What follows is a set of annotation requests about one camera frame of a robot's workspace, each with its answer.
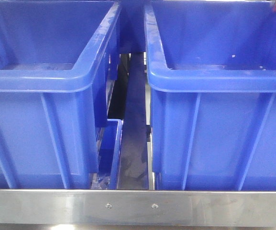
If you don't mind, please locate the right blue plastic bin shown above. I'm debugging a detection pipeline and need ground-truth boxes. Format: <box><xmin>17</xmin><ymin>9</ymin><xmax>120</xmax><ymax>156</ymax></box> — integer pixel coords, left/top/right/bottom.
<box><xmin>144</xmin><ymin>0</ymin><xmax>276</xmax><ymax>191</ymax></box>

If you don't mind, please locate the left blue plastic bin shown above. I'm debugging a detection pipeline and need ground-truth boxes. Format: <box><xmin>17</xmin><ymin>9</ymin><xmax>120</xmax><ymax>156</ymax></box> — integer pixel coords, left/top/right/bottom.
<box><xmin>0</xmin><ymin>0</ymin><xmax>121</xmax><ymax>189</ymax></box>

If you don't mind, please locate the steel shelf divider rail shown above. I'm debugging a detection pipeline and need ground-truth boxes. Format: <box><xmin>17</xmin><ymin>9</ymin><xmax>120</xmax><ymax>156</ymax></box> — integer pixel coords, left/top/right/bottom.
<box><xmin>118</xmin><ymin>52</ymin><xmax>154</xmax><ymax>190</ymax></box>

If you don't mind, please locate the steel shelf front rail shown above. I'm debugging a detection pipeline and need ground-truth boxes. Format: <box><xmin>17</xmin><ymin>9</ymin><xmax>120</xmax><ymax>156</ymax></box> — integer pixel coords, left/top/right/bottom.
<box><xmin>0</xmin><ymin>189</ymin><xmax>276</xmax><ymax>227</ymax></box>

